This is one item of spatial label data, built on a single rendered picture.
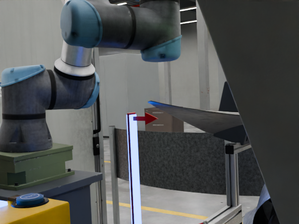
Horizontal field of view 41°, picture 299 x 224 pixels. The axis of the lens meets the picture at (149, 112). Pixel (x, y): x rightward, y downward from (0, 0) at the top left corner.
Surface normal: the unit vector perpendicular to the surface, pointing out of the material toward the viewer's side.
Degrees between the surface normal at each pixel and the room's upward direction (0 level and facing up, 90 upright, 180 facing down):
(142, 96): 90
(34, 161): 90
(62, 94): 105
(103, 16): 79
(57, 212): 90
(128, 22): 89
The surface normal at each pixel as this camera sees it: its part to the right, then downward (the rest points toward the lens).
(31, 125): 0.54, -0.22
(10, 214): -0.04, -1.00
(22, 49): 0.83, -0.02
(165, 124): -0.53, 0.07
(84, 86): 0.69, 0.49
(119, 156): -0.87, 0.07
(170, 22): 0.47, -0.04
